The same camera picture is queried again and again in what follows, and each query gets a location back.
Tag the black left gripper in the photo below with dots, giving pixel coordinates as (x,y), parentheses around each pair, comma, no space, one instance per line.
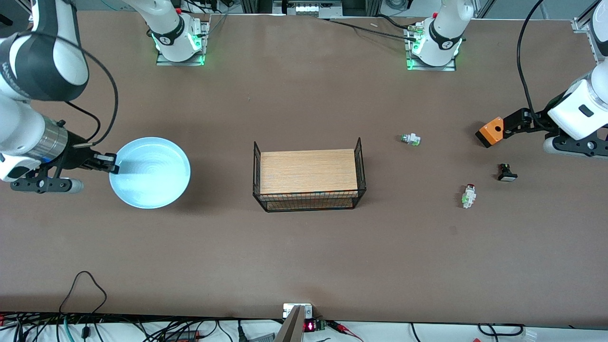
(536,121)

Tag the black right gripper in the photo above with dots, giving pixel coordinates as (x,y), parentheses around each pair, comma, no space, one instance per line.
(77,153)

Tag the light blue round plate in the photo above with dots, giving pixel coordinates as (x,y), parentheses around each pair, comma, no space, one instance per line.
(152,175)

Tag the red cap push button switch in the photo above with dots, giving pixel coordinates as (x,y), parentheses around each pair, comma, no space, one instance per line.
(469,195)

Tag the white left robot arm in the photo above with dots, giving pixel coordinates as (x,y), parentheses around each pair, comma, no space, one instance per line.
(577,111)

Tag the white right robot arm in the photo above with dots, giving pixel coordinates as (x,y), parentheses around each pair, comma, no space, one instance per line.
(23,128)

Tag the black square push button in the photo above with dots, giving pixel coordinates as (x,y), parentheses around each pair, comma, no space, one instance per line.
(507,175)

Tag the aluminium profile corner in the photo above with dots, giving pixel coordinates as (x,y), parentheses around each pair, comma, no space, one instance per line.
(580,24)

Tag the black power adapter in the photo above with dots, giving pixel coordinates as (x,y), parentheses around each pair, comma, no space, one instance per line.
(183,336)

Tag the grey metal bar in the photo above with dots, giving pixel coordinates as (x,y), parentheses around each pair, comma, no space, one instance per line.
(292,327)

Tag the red LED display board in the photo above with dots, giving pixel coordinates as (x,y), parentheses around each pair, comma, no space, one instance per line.
(309,326)

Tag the red black probe lead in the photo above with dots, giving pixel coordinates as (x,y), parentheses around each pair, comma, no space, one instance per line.
(339,327)

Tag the orange button enclosure box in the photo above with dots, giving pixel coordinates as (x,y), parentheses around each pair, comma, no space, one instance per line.
(491,130)

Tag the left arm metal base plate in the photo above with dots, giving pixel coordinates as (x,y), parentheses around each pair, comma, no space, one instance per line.
(437,69)

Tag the green cap push button switch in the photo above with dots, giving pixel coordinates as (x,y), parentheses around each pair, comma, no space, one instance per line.
(411,139)

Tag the white metal bracket plate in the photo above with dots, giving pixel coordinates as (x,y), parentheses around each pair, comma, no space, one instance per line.
(287,311)

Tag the white device on frame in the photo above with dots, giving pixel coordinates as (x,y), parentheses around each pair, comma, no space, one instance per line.
(308,8)

